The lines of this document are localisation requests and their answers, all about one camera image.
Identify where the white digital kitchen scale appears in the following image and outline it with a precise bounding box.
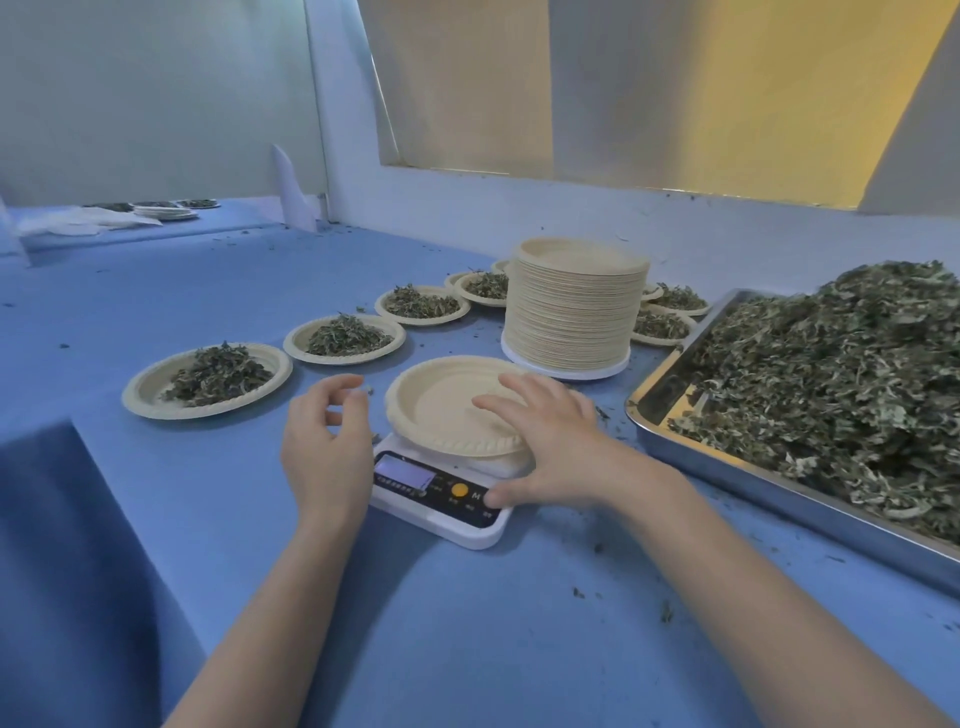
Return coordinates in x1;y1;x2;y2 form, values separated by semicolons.
369;431;538;552

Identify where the tall stack of paper plates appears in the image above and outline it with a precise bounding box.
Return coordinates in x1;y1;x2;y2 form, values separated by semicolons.
501;237;652;373

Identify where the window with yellow blind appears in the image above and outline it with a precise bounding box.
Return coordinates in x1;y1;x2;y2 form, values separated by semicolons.
357;0;960;213

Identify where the steel tray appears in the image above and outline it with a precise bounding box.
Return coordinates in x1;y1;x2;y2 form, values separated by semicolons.
624;288;960;601

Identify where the row of leaf-filled paper plates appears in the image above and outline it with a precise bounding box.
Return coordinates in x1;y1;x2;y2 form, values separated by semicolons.
122;259;713;420

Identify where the white round base disc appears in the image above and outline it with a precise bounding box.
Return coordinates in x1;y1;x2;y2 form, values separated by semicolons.
500;336;631;383

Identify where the person's left forearm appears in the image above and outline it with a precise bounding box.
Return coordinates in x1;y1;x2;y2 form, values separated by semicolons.
161;511;373;728

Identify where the person's right hand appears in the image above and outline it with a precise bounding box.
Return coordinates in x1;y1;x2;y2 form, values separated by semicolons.
471;372;681;520

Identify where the person's left hand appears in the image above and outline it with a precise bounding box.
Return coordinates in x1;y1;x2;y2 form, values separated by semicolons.
280;373;377;528

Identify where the empty beige paper plate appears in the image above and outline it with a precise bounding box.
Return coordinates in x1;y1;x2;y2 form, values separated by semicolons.
384;355;558;459

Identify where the pile of dried green leaves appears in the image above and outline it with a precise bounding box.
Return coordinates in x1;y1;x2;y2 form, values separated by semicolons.
666;259;960;546

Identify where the small stack of leaf plates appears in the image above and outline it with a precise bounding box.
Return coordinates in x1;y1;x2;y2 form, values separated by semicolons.
132;200;201;222

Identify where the blue table cover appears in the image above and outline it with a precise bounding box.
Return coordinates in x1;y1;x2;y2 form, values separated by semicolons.
0;196;960;728

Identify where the person's right forearm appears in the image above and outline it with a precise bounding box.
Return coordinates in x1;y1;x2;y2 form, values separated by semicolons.
594;451;957;728

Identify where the white paper sheet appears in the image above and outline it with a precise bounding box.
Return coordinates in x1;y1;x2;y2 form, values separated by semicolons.
270;143;318;234

